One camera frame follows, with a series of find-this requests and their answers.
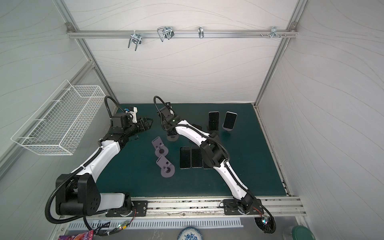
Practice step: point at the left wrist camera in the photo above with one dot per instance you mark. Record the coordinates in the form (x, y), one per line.
(133, 112)

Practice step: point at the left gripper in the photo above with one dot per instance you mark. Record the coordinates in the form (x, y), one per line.
(146, 126)

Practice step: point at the purple round stand front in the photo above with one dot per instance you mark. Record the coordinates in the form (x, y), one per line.
(167, 168)

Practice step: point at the metal top crossbar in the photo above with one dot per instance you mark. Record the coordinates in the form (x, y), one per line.
(167, 33)

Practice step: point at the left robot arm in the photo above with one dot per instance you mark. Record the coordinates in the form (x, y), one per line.
(77, 194)

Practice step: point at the pink patterned bag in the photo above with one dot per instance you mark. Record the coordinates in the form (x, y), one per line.
(82, 236)

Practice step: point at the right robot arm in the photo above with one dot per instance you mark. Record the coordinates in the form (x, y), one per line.
(214, 154)

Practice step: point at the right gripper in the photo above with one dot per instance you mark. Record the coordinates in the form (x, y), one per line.
(172, 132)

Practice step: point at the blue white plate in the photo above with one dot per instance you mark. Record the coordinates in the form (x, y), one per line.
(190, 233)

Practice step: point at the phone with light green frame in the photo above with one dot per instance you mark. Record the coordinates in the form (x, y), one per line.
(185, 157)

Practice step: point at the black rectangular phone stand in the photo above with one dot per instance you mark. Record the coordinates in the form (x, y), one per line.
(213, 134)

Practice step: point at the purple round stand middle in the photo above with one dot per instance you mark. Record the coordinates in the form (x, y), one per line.
(160, 148)

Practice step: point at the lilac round phone stand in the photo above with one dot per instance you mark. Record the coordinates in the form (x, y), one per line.
(228, 127)

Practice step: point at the purple round stand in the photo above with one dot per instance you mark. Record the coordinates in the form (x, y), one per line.
(167, 168)
(160, 148)

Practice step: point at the phone with dark frame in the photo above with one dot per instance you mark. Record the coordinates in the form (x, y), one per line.
(196, 157)

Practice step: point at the green round lid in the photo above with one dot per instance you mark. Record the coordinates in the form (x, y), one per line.
(302, 233)

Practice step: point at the white wire basket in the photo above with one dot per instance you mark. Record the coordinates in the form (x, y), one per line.
(59, 124)

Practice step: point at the grey round stand back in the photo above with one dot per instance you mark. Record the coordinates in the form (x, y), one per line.
(172, 137)

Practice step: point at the phone with purple frame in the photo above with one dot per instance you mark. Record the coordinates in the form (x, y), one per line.
(214, 118)

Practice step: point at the phone with white frame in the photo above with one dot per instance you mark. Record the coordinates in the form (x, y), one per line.
(230, 117)

